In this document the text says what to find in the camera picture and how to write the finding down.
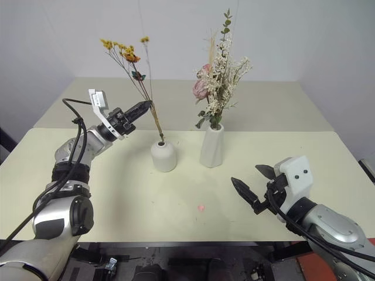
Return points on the tall faceted white vase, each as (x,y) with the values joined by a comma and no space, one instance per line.
(211,147)

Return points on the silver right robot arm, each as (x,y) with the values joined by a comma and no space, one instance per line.
(331,228)

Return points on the small pink petal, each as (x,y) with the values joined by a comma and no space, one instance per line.
(201,208)

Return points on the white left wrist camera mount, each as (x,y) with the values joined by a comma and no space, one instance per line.
(98,100)

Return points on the short round white vase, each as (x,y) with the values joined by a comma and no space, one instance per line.
(163,158)

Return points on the silver metal clamp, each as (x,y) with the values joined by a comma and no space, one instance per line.
(111,264)

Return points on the yellow dried flower bouquet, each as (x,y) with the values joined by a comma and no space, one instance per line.
(132,57)

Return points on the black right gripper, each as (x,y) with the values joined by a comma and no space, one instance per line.
(276,185)

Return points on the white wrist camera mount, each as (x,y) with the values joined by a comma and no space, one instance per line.
(98,100)
(297,183)

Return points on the pink and white flower bouquet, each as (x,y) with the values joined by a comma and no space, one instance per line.
(218,85)

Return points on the red floor object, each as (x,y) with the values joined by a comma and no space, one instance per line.
(310,265)

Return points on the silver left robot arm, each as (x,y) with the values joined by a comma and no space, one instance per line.
(63,225)

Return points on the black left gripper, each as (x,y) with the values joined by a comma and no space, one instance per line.
(118,118)

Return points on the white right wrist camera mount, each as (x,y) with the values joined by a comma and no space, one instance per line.
(297,183)

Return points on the dark object at room edge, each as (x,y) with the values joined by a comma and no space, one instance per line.
(6,143)

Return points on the dark rounded shape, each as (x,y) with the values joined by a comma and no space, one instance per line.
(150,272)

